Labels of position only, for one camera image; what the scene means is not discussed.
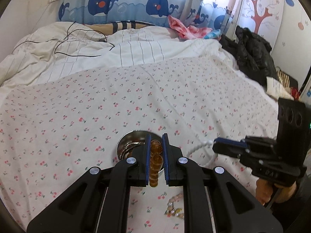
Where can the pink cloth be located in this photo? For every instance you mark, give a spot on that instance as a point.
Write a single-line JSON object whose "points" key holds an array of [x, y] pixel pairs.
{"points": [[187, 32]]}

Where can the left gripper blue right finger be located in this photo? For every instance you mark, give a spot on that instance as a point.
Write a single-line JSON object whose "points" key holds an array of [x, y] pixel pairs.
{"points": [[165, 145]]}

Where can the black jacket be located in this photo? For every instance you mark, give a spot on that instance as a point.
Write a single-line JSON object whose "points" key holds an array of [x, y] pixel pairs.
{"points": [[252, 54]]}

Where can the striped tan pillow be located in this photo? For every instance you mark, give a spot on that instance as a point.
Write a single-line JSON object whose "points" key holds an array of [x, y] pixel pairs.
{"points": [[111, 28]]}

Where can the round silver metal tin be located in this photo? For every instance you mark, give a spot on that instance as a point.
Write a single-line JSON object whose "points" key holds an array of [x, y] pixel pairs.
{"points": [[130, 141]]}

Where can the cherry print bed sheet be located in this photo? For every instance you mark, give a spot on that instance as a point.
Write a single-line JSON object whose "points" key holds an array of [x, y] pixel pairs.
{"points": [[52, 133]]}

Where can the white paper package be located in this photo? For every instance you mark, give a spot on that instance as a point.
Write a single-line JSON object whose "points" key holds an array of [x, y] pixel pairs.
{"points": [[276, 90]]}

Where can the blue whale curtain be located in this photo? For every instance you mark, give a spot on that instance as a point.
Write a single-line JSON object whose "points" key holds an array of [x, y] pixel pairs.
{"points": [[199, 13]]}

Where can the person right hand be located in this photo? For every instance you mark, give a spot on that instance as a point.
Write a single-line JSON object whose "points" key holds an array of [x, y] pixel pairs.
{"points": [[264, 191]]}

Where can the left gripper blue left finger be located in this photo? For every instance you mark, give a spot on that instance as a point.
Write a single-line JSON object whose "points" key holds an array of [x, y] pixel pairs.
{"points": [[147, 157]]}

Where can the striped white duvet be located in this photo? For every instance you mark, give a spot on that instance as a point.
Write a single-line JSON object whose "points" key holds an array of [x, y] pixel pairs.
{"points": [[63, 48]]}

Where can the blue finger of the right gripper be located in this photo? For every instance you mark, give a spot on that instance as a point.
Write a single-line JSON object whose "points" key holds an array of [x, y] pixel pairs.
{"points": [[231, 150], [230, 141]]}

